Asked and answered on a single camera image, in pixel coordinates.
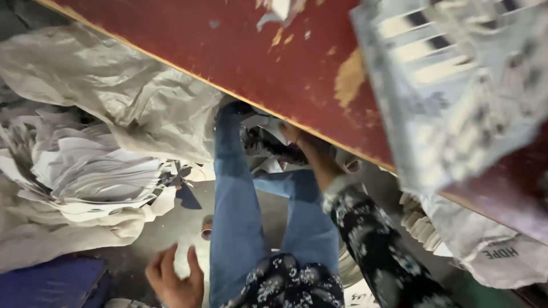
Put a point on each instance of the person's black floral top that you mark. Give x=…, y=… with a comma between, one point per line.
x=376, y=252

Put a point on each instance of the brown cardboard tube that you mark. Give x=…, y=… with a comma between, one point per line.
x=207, y=229

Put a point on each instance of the person's right hand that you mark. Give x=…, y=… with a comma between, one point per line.
x=290, y=132

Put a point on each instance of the blue plastic crate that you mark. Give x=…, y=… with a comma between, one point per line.
x=47, y=284

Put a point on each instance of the large white woven sack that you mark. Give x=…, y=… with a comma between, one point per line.
x=128, y=90

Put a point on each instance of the pile of white paper scraps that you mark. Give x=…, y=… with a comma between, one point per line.
x=94, y=175

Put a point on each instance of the torn white paper scrap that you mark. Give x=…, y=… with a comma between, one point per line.
x=278, y=12

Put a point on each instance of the stack of white paper strips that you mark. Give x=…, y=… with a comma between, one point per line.
x=417, y=222

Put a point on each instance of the black and white shoe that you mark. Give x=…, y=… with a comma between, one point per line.
x=274, y=147

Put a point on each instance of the person's left hand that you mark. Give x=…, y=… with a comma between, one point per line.
x=175, y=286

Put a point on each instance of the person's blue jeans legs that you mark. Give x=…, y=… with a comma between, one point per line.
x=239, y=201

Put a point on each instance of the white woven sack with print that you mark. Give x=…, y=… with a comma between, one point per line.
x=492, y=248

